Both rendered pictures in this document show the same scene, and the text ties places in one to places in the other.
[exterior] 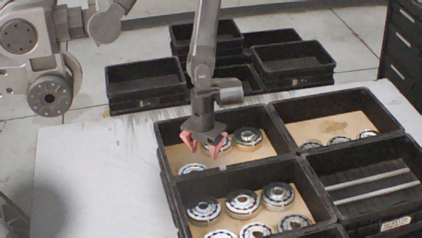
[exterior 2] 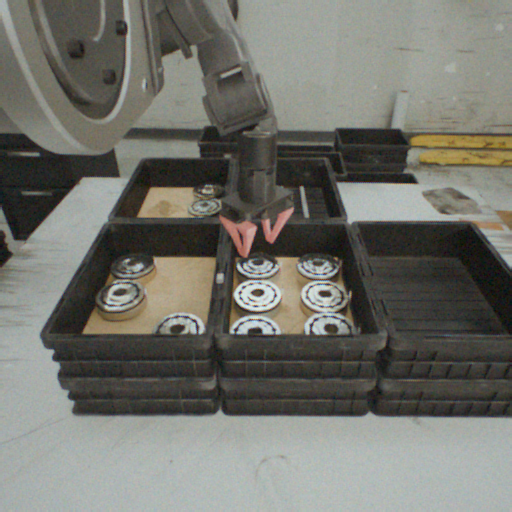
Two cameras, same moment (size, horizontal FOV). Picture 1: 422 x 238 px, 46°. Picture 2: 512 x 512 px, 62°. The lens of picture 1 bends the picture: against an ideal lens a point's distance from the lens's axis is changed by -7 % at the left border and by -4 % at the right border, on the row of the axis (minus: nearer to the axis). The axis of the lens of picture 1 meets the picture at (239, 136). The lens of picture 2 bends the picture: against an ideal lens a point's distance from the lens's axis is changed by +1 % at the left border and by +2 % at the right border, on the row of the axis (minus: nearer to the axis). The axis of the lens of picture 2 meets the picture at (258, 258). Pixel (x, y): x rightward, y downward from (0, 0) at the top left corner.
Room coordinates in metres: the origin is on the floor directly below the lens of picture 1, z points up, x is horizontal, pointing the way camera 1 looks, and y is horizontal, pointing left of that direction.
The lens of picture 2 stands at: (0.91, 0.67, 1.46)
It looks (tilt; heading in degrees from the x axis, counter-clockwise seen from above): 36 degrees down; 287
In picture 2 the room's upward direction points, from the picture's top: straight up
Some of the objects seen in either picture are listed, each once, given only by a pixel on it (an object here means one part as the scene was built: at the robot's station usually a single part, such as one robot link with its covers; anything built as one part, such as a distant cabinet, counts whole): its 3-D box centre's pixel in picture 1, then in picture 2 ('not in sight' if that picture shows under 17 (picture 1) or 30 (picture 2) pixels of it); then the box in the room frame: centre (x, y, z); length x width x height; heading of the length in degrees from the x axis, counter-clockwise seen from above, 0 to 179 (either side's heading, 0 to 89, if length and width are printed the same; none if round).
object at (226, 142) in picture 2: not in sight; (235, 169); (1.78, -1.66, 0.37); 0.40 x 0.30 x 0.45; 15
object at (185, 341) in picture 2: (221, 140); (150, 273); (1.34, 0.06, 0.92); 0.40 x 0.30 x 0.02; 107
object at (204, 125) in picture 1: (203, 119); (257, 184); (1.09, 0.09, 1.17); 0.10 x 0.07 x 0.07; 62
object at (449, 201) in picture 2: not in sight; (450, 199); (0.65, -0.92, 0.71); 0.22 x 0.19 x 0.01; 104
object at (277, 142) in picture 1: (221, 152); (153, 292); (1.34, 0.06, 0.87); 0.40 x 0.30 x 0.11; 107
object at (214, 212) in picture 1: (203, 208); (255, 334); (1.09, 0.11, 0.86); 0.10 x 0.10 x 0.01
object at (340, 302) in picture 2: (257, 236); (324, 296); (0.98, -0.05, 0.86); 0.10 x 0.10 x 0.01
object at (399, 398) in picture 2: not in sight; (421, 328); (0.76, -0.12, 0.76); 0.40 x 0.30 x 0.12; 107
